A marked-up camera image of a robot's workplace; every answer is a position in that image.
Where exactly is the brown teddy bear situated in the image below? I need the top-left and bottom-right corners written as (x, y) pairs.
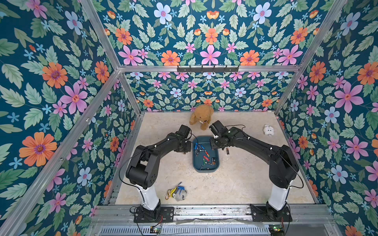
top-left (189, 105), bottom-right (214, 130)

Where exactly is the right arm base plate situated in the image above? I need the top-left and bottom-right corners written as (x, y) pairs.
top-left (250, 203), bottom-right (292, 222)

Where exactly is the black wall hook rail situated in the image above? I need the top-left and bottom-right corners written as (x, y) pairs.
top-left (176, 65), bottom-right (239, 73)

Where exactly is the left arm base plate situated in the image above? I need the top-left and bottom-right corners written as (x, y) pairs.
top-left (133, 206), bottom-right (175, 223)

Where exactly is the teal plastic storage tray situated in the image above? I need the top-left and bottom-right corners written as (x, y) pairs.
top-left (193, 136), bottom-right (220, 173)

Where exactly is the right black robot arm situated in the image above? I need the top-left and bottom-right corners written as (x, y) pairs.
top-left (209, 121), bottom-right (299, 212)

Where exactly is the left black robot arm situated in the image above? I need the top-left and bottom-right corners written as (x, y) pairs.
top-left (125, 125), bottom-right (192, 212)

